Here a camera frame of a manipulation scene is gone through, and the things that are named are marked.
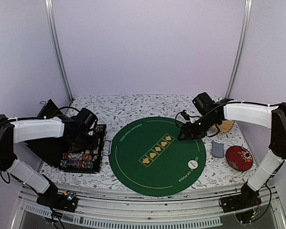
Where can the red floral round pouch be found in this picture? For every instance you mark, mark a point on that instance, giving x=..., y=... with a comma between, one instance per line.
x=239, y=158

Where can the black poker chip case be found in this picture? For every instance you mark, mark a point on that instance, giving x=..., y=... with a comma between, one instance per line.
x=50, y=150

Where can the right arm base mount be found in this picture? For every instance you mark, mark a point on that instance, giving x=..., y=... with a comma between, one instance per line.
x=245, y=201

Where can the floral white tablecloth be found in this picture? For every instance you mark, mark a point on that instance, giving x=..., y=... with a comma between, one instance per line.
x=116, y=111

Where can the chip row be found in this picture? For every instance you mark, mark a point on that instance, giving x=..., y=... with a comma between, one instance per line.
x=77, y=156
x=99, y=129
x=76, y=164

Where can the front aluminium rail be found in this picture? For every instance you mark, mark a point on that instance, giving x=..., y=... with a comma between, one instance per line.
x=121, y=209

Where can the right aluminium frame post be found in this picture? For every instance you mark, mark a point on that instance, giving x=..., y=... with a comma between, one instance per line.
x=240, y=47

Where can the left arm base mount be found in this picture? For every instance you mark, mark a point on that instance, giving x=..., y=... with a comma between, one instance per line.
x=66, y=201

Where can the white dealer button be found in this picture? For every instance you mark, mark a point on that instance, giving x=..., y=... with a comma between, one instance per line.
x=192, y=164

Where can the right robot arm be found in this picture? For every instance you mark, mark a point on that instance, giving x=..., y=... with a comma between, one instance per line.
x=263, y=125

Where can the chrome case handle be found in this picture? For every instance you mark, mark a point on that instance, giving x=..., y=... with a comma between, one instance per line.
x=108, y=145

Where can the aluminium frame post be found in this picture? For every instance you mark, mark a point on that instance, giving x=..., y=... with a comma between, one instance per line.
x=240, y=47
x=57, y=49

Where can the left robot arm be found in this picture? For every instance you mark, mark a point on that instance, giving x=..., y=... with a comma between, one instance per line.
x=45, y=136

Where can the left aluminium frame post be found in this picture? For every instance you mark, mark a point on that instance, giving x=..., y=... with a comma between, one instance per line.
x=57, y=49

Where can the upper near chip row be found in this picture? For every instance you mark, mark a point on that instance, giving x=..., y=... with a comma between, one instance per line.
x=77, y=156

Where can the far chip row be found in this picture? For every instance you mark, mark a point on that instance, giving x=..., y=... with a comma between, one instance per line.
x=99, y=129

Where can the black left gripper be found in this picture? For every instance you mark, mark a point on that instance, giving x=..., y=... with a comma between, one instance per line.
x=94, y=145

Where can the round green poker mat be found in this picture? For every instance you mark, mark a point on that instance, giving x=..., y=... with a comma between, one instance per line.
x=147, y=158

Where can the blue playing card deck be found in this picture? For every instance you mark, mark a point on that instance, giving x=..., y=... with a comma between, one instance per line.
x=217, y=150

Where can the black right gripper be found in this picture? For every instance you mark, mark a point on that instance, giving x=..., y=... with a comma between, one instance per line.
x=185, y=128

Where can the lower near chip row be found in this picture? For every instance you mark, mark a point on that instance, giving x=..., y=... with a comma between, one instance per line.
x=76, y=164

